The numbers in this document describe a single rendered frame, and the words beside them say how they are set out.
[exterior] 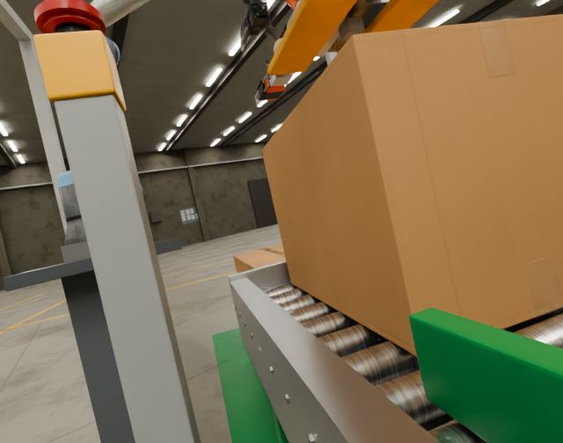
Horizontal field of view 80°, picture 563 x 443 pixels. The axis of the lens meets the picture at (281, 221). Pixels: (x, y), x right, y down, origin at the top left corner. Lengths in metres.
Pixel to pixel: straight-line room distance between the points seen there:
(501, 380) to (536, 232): 0.31
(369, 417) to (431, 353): 0.09
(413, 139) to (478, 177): 0.10
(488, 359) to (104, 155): 0.40
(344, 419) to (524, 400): 0.12
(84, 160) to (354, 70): 0.33
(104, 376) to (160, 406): 0.96
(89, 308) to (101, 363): 0.19
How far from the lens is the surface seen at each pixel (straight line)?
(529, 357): 0.27
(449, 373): 0.34
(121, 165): 0.42
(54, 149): 4.39
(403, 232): 0.43
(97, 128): 0.43
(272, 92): 1.34
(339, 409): 0.32
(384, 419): 0.30
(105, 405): 1.43
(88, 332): 1.36
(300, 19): 0.72
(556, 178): 0.60
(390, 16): 0.82
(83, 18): 0.49
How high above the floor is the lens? 0.76
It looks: 2 degrees down
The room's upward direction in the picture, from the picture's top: 13 degrees counter-clockwise
